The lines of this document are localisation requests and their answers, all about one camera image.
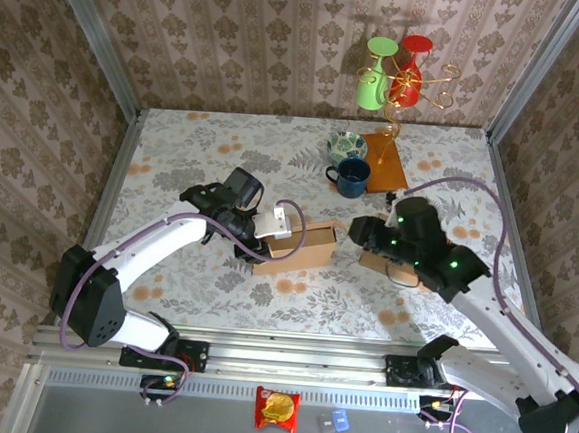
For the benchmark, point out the brown cardboard mailer box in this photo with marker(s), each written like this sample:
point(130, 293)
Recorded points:
point(376, 262)
point(312, 251)

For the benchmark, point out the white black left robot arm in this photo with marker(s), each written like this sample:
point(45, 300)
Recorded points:
point(87, 296)

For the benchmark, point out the dark blue enamel mug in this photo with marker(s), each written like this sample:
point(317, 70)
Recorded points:
point(351, 178)

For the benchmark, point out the orange wooden board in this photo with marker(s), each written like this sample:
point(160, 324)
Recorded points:
point(388, 176)

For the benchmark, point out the floral tablecloth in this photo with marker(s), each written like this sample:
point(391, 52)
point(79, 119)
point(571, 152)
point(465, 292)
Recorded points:
point(212, 311)

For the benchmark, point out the green leaf pattern bowl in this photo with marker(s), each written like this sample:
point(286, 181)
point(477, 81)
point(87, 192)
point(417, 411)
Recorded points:
point(347, 143)

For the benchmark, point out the green plastic wine glass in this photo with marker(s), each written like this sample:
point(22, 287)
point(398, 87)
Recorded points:
point(372, 90)

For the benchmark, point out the small left circuit board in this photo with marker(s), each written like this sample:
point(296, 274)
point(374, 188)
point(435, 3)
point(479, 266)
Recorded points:
point(161, 382)

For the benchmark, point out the small circuit board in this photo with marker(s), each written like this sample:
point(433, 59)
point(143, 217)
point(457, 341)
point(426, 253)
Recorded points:
point(437, 405)
point(161, 382)

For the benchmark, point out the red snack packet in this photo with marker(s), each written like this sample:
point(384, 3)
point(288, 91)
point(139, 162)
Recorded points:
point(276, 410)

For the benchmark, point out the small right circuit board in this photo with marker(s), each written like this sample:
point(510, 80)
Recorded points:
point(437, 405)

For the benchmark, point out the small blue packet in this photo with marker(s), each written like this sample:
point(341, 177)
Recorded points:
point(341, 420)

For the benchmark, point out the small grey packet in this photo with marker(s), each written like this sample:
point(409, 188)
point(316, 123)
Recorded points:
point(325, 425)

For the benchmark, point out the red plastic wine glass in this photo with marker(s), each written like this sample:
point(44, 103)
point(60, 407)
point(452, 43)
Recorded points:
point(414, 43)

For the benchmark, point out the grey metal plate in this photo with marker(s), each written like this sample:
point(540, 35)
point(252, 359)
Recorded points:
point(152, 426)

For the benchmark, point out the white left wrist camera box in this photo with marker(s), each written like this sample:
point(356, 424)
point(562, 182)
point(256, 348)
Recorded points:
point(274, 223)

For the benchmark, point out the aluminium side rail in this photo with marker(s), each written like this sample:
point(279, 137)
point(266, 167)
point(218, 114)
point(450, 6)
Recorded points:
point(113, 187)
point(508, 203)

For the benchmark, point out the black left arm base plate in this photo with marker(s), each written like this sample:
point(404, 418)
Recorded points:
point(198, 355)

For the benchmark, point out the aluminium mounting rail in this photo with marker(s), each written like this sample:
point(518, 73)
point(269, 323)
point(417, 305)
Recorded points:
point(298, 357)

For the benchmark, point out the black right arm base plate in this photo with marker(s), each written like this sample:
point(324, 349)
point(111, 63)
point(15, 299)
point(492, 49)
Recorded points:
point(392, 365)

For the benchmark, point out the aluminium corner post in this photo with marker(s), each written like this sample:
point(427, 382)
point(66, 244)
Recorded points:
point(98, 36)
point(537, 65)

